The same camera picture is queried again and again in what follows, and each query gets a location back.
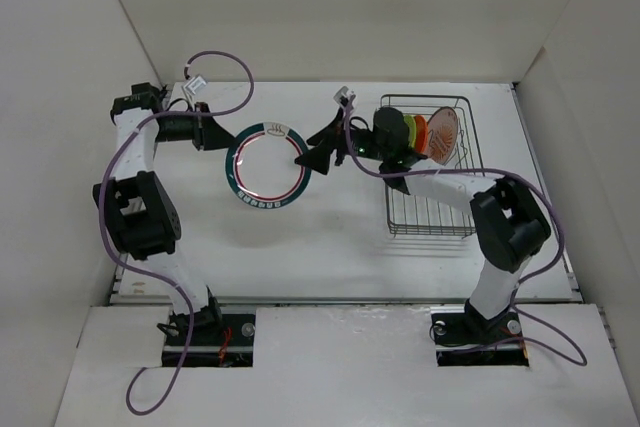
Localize white plate teal rim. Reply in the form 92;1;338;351
225;122;311;210

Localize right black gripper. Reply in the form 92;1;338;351
294;108;388;176

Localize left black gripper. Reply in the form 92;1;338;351
155;102;240;151

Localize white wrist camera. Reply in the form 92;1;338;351
333;86;355;108
181;75;208;103

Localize lime green plate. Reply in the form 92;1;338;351
403;114;417;149

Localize white plate orange sunburst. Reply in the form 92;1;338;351
426;107;459;165

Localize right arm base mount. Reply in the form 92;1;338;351
429;307;529;367

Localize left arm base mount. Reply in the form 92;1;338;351
156;297;256;368

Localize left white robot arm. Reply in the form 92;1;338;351
93;83;236;344

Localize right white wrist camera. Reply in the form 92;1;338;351
333;86;355;108

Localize black wire dish rack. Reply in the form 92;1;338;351
380;94;484;238

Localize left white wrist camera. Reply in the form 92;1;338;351
181;75;208;103

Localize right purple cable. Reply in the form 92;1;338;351
340;96;588;366

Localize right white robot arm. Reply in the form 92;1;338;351
295;101;552;341

